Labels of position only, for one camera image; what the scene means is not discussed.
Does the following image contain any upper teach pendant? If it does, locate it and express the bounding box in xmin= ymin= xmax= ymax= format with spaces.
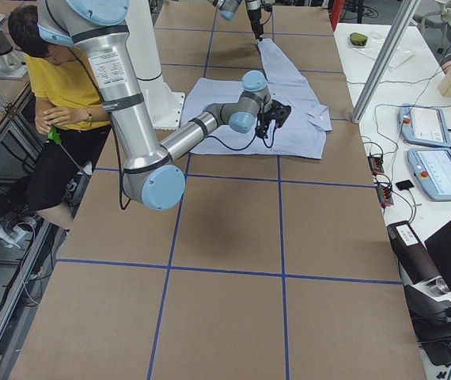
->
xmin=398 ymin=104 xmax=451 ymax=148

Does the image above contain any black label box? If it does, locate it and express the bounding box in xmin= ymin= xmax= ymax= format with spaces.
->
xmin=386 ymin=221 xmax=440 ymax=283

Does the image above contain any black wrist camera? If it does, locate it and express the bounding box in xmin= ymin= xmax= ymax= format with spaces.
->
xmin=268 ymin=100 xmax=292 ymax=128

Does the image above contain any teach pendant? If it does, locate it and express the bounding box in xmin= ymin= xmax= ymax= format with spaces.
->
xmin=398 ymin=104 xmax=451 ymax=148
xmin=407 ymin=148 xmax=451 ymax=202

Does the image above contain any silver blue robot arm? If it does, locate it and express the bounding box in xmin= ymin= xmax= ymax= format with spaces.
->
xmin=208 ymin=0 xmax=271 ymax=41
xmin=37 ymin=1 xmax=274 ymax=210

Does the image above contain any green tool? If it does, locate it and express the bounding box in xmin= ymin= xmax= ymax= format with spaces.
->
xmin=47 ymin=124 xmax=62 ymax=145

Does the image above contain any green cloth pouch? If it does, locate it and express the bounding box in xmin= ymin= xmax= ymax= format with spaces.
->
xmin=349 ymin=32 xmax=368 ymax=47

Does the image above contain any lower teach pendant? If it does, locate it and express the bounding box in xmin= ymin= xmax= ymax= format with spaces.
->
xmin=407 ymin=148 xmax=451 ymax=202

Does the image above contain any black camera cable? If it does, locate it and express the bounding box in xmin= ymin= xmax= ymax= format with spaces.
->
xmin=207 ymin=103 xmax=278 ymax=151

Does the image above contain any small black pad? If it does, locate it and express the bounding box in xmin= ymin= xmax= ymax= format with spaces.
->
xmin=396 ymin=180 xmax=415 ymax=191

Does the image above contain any light blue striped shirt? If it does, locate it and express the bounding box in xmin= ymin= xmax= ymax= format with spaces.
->
xmin=191 ymin=39 xmax=332 ymax=159

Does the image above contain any clear plastic bag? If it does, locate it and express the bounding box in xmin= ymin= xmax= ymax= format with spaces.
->
xmin=347 ymin=30 xmax=415 ymax=71

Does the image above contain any person in yellow shirt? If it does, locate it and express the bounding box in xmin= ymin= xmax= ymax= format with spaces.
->
xmin=8 ymin=5 xmax=110 ymax=230

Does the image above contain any black electronics module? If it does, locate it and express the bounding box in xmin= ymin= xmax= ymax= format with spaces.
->
xmin=367 ymin=155 xmax=385 ymax=176

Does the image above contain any aluminium frame post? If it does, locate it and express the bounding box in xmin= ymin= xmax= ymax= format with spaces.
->
xmin=351 ymin=0 xmax=420 ymax=124

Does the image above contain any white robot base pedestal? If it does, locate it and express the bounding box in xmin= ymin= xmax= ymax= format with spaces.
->
xmin=126 ymin=0 xmax=185 ymax=130

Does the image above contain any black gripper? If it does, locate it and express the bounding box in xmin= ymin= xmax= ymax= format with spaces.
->
xmin=248 ymin=9 xmax=263 ymax=41
xmin=255 ymin=109 xmax=273 ymax=139

